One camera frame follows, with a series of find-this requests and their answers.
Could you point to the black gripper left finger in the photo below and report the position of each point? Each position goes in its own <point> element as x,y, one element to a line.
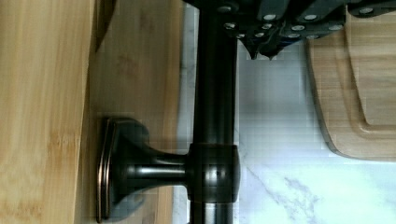
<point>257,23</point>

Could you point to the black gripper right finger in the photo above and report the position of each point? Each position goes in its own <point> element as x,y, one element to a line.
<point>290,21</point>

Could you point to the black metal drawer handle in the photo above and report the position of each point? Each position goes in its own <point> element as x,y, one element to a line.
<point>210,171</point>

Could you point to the wooden drawer box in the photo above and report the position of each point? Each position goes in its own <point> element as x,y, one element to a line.
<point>66,66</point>

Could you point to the bamboo cutting board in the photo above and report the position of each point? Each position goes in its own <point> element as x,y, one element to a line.
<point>352,74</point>

